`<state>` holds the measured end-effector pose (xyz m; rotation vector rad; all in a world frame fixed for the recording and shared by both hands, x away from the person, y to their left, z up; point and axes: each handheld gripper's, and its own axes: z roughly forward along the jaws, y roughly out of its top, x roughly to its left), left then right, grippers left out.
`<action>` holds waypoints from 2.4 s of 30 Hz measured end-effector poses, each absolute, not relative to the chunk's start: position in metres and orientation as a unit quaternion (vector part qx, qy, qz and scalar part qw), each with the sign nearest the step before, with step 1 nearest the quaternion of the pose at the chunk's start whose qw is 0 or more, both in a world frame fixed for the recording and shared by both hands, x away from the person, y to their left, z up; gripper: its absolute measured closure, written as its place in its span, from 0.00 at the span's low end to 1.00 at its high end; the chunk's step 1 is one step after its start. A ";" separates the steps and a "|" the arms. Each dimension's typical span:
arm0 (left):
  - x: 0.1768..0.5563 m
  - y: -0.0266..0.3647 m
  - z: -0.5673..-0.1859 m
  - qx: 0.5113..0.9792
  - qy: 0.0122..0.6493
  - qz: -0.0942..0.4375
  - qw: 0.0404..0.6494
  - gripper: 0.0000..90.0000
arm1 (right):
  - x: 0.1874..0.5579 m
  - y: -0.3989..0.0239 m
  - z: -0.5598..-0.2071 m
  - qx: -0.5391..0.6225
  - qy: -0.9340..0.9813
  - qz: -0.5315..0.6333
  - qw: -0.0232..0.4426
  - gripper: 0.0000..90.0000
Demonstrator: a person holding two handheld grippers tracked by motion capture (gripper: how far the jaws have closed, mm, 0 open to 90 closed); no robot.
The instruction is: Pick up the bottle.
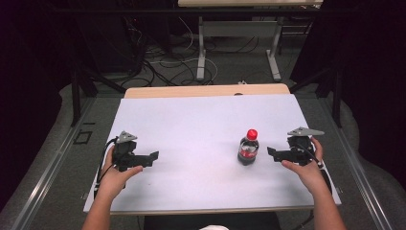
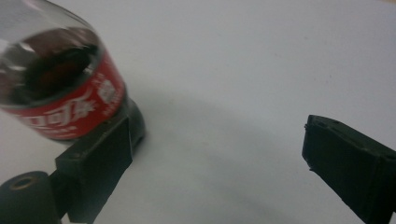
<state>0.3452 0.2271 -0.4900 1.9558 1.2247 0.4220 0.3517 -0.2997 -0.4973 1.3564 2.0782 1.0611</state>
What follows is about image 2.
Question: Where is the cola bottle with red label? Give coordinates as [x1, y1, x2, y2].
[0, 0, 147, 147]

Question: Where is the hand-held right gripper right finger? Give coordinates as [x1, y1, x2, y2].
[301, 114, 396, 224]

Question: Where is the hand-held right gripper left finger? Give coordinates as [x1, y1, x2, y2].
[49, 116, 134, 224]

